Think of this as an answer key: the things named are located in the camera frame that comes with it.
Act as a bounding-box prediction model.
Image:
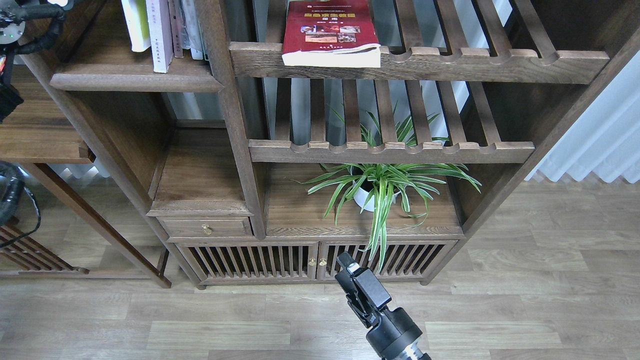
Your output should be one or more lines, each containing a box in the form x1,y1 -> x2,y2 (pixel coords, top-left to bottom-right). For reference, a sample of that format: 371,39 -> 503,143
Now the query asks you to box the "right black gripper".
334,251 -> 425,360

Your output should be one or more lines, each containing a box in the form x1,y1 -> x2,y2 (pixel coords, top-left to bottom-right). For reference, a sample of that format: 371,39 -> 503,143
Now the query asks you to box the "red cover book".
281,0 -> 381,68

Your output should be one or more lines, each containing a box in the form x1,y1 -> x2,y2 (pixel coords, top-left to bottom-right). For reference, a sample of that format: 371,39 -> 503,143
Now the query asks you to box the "white lavender book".
145,0 -> 174,74

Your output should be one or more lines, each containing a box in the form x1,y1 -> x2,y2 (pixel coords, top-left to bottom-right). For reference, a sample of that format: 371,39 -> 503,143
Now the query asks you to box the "yellow green book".
121,0 -> 151,53

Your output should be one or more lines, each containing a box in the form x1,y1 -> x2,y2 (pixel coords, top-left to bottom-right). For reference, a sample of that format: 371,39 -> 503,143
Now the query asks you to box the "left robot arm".
0,0 -> 67,226

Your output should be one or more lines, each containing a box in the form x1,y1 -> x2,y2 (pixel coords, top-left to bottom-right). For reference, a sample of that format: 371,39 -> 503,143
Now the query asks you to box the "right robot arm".
334,251 -> 430,360

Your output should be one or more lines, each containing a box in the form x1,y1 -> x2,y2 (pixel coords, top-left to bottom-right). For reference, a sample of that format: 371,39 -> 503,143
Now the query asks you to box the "green spider plant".
296,102 -> 482,273

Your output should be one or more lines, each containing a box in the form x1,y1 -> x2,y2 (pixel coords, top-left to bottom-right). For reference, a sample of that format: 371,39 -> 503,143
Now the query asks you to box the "dark wooden bookshelf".
20,0 -> 639,288

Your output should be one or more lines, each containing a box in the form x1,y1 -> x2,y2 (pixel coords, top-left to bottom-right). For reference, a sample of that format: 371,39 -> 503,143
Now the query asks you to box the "white upright book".
183,0 -> 209,61

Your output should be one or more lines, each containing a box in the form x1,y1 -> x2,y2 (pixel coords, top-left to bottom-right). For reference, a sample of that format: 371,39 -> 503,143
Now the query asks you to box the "white curtain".
525,53 -> 640,183

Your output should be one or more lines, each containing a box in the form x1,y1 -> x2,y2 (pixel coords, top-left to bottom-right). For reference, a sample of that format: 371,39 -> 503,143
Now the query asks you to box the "plastic wrapped book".
176,0 -> 191,50

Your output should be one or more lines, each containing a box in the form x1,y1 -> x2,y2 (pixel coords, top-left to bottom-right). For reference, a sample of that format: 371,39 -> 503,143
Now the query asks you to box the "brown upright book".
167,0 -> 184,59

